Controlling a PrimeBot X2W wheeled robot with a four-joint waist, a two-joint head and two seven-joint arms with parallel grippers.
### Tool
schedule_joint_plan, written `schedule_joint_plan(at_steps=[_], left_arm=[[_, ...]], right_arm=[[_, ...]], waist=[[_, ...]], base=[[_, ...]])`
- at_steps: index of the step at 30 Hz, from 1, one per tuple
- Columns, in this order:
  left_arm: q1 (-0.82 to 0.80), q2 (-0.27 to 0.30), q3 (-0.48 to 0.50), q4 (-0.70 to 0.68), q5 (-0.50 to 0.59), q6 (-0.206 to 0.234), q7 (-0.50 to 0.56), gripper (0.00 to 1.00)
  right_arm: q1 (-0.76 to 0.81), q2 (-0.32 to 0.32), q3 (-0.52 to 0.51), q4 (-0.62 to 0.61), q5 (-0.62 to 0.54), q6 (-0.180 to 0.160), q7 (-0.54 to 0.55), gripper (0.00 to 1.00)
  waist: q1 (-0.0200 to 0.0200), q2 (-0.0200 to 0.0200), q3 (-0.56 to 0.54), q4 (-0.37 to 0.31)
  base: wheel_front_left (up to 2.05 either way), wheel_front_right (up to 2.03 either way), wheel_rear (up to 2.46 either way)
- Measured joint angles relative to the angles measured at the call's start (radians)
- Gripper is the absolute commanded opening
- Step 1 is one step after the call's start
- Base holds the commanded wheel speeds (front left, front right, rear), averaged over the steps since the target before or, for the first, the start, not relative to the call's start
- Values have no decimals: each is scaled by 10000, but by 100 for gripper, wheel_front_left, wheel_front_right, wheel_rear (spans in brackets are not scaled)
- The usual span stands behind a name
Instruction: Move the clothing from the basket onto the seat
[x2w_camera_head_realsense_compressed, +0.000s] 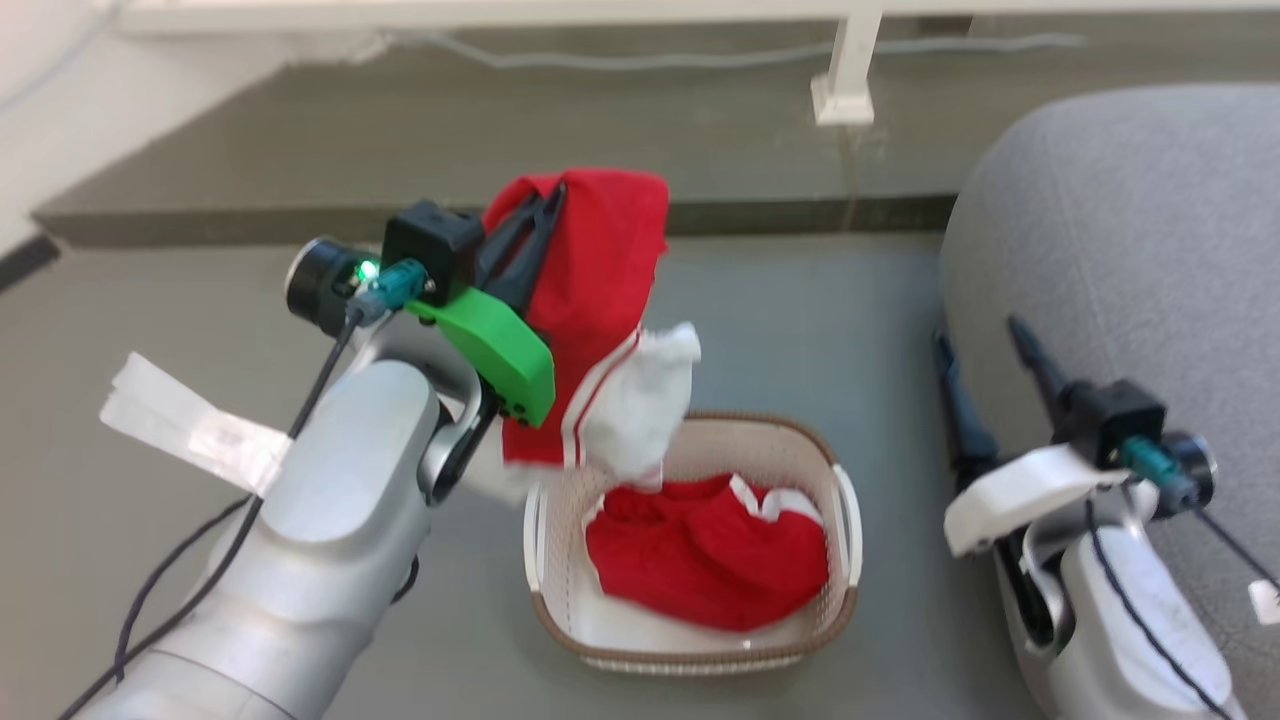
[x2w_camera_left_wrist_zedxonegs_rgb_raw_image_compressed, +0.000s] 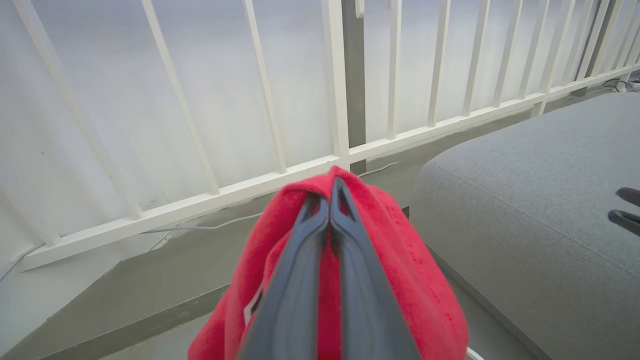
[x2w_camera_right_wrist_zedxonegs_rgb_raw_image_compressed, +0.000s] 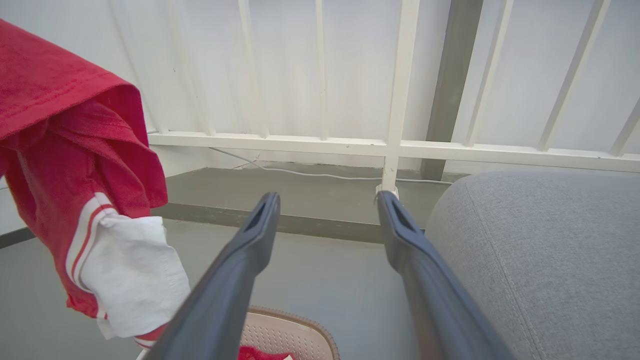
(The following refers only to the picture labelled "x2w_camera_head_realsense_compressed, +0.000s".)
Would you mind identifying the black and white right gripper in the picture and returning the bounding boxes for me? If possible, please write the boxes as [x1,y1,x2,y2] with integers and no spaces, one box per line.
[933,315,1168,558]

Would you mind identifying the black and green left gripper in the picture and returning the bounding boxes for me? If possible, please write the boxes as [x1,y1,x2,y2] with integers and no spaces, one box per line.
[383,183,568,429]

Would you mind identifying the red garment with white lining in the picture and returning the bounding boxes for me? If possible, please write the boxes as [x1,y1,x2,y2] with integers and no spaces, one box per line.
[480,168,703,493]

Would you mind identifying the red shorts with white trim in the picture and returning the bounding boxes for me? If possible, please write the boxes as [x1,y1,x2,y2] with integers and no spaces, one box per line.
[585,473,831,633]

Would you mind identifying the cream perforated laundry basket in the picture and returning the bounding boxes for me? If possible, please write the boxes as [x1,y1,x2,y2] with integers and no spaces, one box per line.
[523,410,863,676]

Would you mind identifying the grey fabric sofa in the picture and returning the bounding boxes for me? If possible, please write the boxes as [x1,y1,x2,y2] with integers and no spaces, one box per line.
[940,85,1280,720]

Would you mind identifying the white tape label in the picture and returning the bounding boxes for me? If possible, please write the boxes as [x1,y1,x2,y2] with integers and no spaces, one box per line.
[98,352,293,498]

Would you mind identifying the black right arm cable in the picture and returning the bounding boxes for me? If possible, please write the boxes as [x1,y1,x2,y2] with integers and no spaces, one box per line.
[1085,437,1280,720]

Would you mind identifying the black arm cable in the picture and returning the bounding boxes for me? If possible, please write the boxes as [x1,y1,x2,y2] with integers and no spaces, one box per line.
[1085,437,1280,720]
[60,258,431,720]

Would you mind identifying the grey floor cable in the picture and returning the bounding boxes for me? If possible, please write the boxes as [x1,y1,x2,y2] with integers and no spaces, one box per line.
[385,30,1088,74]

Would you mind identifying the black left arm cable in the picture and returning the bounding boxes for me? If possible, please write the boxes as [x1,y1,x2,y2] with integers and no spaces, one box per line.
[60,258,431,720]

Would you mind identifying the white table frame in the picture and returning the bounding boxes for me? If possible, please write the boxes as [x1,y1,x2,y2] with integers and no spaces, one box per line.
[110,0,1280,127]

